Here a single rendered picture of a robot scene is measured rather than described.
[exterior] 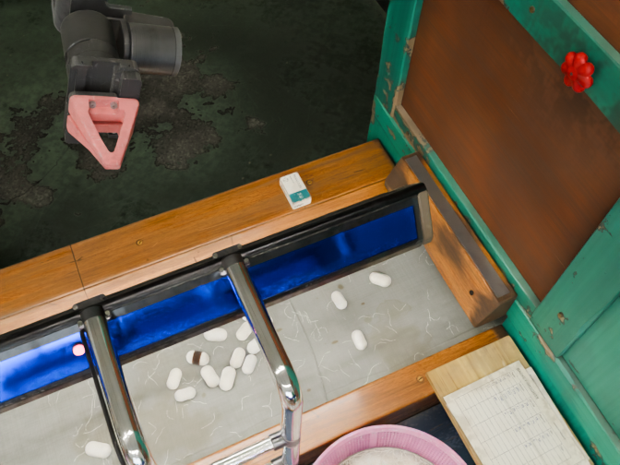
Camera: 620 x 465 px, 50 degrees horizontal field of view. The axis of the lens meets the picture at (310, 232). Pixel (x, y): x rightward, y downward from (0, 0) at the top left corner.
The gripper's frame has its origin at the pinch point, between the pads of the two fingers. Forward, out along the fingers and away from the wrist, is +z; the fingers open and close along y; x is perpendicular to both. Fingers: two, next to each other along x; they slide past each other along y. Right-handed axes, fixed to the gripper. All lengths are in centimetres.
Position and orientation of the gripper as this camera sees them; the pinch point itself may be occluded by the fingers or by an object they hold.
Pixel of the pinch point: (112, 160)
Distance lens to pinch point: 68.0
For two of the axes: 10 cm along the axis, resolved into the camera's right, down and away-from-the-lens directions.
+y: -3.5, 5.8, 7.4
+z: 3.0, 8.1, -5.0
